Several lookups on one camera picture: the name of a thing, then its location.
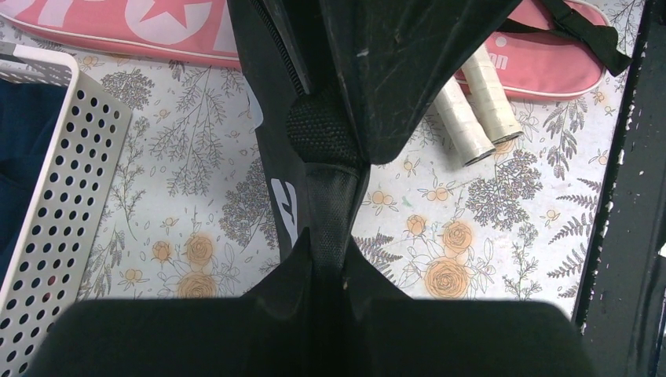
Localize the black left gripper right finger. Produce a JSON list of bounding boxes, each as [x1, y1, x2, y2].
[[340, 236, 599, 377]]

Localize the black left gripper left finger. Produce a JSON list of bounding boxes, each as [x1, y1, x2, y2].
[[23, 226, 316, 377]]

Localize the black Crossway racket bag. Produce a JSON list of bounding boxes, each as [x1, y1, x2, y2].
[[226, 0, 524, 272]]

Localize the floral table mat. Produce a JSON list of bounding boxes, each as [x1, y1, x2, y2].
[[0, 0, 646, 318]]

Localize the pink racket white grip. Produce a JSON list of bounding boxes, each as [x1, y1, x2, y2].
[[433, 77, 496, 167], [461, 44, 522, 145]]

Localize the white perforated plastic basket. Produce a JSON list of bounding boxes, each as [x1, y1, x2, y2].
[[1, 42, 132, 376]]

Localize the navy folded clothing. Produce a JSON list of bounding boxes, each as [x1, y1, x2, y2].
[[1, 80, 67, 277]]

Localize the pink racket bag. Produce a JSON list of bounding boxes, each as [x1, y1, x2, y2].
[[1, 0, 607, 100]]

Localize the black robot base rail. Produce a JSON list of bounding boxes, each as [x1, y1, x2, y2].
[[573, 1, 665, 376]]

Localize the black bag shoulder strap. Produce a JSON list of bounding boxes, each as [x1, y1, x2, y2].
[[496, 0, 633, 78]]

